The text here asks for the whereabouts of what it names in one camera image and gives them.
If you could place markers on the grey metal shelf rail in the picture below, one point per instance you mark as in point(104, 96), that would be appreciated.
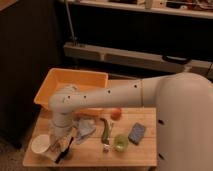
point(135, 59)

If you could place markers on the small green cup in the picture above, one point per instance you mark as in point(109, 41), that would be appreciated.
point(121, 143)

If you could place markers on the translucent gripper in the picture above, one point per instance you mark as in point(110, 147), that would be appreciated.
point(60, 140)

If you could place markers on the wooden table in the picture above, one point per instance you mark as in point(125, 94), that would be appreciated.
point(90, 152)

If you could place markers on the white paper cup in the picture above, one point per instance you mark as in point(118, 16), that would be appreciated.
point(40, 144)

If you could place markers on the yellow plastic bin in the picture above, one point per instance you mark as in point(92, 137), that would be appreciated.
point(58, 78)

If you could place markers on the small silver object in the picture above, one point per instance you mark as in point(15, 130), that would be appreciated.
point(106, 148)

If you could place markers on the green chili pepper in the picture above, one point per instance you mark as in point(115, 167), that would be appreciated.
point(105, 133)

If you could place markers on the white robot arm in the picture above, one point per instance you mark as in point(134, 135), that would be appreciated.
point(184, 113)

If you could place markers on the blue sponge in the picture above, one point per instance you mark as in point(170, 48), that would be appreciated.
point(137, 133)

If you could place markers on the grey cloth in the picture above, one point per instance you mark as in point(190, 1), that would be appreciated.
point(84, 128)

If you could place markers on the beige board eraser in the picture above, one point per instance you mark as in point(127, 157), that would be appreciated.
point(59, 150)

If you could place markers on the orange fruit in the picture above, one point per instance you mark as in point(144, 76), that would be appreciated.
point(116, 113)

